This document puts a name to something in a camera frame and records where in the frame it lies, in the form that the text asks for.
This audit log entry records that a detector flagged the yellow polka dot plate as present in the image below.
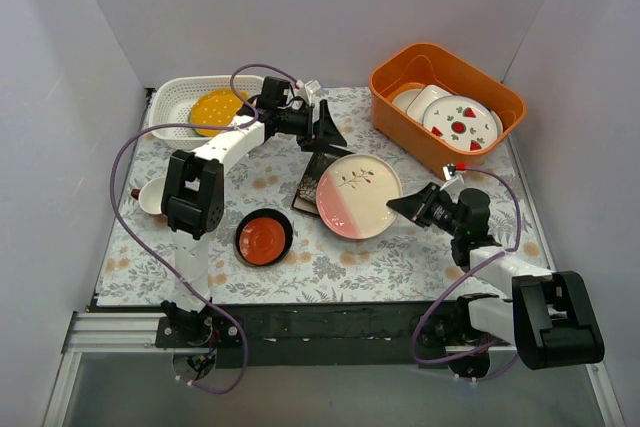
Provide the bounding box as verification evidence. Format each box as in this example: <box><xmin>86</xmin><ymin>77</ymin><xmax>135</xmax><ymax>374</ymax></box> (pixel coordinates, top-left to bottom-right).
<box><xmin>189</xmin><ymin>88</ymin><xmax>243</xmax><ymax>126</ymax></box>

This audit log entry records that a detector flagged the pink and cream plate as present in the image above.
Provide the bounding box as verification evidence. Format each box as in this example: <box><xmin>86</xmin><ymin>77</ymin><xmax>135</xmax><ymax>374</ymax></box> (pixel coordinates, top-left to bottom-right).
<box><xmin>316</xmin><ymin>154</ymin><xmax>402</xmax><ymax>240</ymax></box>

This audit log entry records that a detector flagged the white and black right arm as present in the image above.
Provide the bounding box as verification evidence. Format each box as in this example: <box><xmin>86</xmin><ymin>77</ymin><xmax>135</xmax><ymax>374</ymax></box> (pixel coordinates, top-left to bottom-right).
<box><xmin>387</xmin><ymin>183</ymin><xmax>605</xmax><ymax>370</ymax></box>

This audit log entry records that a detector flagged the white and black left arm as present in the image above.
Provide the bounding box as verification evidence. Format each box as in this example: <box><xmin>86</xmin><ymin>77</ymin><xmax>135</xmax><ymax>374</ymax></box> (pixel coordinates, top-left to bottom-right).
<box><xmin>161</xmin><ymin>77</ymin><xmax>347</xmax><ymax>347</ymax></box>

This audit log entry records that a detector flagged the white round plate in bin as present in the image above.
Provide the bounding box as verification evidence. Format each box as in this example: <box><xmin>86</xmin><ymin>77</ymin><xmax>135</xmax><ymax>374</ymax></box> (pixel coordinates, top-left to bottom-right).
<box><xmin>392</xmin><ymin>89</ymin><xmax>422</xmax><ymax>112</ymax></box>

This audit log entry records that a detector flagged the orange plastic bin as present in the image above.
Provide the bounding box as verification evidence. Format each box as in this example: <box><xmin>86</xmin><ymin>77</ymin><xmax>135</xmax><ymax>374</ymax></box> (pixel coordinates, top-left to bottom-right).
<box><xmin>369</xmin><ymin>43</ymin><xmax>527</xmax><ymax>177</ymax></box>

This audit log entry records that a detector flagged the dark square patterned plate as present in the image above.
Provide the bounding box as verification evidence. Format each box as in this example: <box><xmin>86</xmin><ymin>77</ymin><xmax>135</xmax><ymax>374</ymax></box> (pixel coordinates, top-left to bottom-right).
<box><xmin>291</xmin><ymin>148</ymin><xmax>351</xmax><ymax>217</ymax></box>

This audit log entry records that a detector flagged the white plate with strawberries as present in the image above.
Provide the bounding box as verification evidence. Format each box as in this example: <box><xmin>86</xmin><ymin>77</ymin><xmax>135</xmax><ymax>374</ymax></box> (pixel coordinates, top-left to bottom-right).
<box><xmin>422</xmin><ymin>96</ymin><xmax>502</xmax><ymax>153</ymax></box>

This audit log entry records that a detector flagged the white perforated plastic basket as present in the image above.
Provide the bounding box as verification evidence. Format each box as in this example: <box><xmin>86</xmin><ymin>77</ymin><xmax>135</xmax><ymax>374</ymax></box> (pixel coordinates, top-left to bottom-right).
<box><xmin>148</xmin><ymin>74</ymin><xmax>266</xmax><ymax>142</ymax></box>

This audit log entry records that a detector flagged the white square dish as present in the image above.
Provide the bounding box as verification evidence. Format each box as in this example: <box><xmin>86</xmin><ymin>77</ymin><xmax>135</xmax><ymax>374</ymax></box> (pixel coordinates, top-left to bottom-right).
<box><xmin>405</xmin><ymin>84</ymin><xmax>452</xmax><ymax>122</ymax></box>

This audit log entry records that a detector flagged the black bowl with red interior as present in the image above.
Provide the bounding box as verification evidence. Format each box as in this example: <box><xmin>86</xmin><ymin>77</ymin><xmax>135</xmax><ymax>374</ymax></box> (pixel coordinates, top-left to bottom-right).
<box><xmin>234</xmin><ymin>208</ymin><xmax>293</xmax><ymax>267</ymax></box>

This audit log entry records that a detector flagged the red cup with white interior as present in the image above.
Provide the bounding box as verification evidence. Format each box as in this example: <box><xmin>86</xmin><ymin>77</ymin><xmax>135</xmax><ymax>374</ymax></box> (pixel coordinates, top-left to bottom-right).
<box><xmin>130</xmin><ymin>177</ymin><xmax>165</xmax><ymax>216</ymax></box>

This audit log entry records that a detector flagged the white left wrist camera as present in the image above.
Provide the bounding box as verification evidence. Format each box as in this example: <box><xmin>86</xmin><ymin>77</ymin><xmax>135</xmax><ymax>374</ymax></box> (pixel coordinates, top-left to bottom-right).
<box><xmin>294</xmin><ymin>80</ymin><xmax>323</xmax><ymax>104</ymax></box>

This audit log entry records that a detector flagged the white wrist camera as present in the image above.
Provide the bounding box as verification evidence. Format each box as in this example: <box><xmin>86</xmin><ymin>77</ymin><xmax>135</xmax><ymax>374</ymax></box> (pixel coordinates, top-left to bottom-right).
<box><xmin>441</xmin><ymin>163</ymin><xmax>466</xmax><ymax>191</ymax></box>
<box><xmin>294</xmin><ymin>80</ymin><xmax>323</xmax><ymax>104</ymax></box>

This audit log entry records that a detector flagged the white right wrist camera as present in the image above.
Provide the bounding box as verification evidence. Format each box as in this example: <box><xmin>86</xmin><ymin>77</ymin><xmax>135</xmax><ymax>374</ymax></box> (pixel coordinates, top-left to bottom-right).
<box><xmin>441</xmin><ymin>163</ymin><xmax>466</xmax><ymax>191</ymax></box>

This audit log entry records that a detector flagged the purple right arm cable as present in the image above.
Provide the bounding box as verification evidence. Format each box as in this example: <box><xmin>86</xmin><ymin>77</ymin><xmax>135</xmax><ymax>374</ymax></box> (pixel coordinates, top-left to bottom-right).
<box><xmin>409</xmin><ymin>168</ymin><xmax>524</xmax><ymax>382</ymax></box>

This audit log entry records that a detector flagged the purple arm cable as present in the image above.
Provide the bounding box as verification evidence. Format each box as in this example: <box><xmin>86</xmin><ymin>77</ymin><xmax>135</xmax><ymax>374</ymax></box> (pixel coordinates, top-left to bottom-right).
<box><xmin>409</xmin><ymin>168</ymin><xmax>524</xmax><ymax>382</ymax></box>
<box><xmin>108</xmin><ymin>62</ymin><xmax>301</xmax><ymax>395</ymax></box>

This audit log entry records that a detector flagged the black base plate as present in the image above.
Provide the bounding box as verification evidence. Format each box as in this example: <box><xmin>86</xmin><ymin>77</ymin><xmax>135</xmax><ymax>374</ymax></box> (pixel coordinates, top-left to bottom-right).
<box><xmin>154</xmin><ymin>299</ymin><xmax>514</xmax><ymax>368</ymax></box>

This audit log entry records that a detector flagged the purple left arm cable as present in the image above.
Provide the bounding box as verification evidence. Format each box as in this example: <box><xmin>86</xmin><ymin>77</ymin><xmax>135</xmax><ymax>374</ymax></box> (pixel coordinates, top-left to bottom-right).
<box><xmin>108</xmin><ymin>62</ymin><xmax>301</xmax><ymax>395</ymax></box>

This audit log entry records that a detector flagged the aluminium frame rail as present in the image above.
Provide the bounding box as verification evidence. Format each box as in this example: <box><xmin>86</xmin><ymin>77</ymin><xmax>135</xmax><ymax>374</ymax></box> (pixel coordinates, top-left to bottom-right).
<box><xmin>41</xmin><ymin>310</ymin><xmax>166</xmax><ymax>427</ymax></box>

